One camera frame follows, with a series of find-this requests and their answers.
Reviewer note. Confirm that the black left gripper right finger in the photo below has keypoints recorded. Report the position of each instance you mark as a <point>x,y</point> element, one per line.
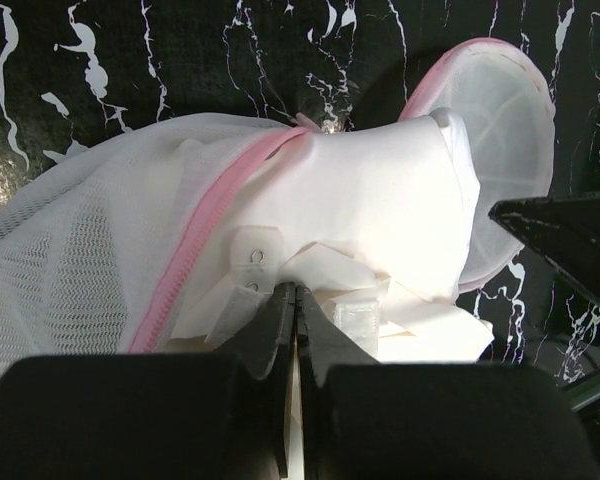
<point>321,344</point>

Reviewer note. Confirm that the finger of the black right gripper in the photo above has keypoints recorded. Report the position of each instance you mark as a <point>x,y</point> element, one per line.
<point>565,231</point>

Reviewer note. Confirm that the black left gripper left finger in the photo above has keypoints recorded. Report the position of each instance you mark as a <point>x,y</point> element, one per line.
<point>264,345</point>

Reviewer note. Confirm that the white pink mesh laundry bag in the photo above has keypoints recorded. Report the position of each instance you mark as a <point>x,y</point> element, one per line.
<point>96,254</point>

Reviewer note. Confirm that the green plastic bin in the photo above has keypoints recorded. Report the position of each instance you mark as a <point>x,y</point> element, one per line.
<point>579,373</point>

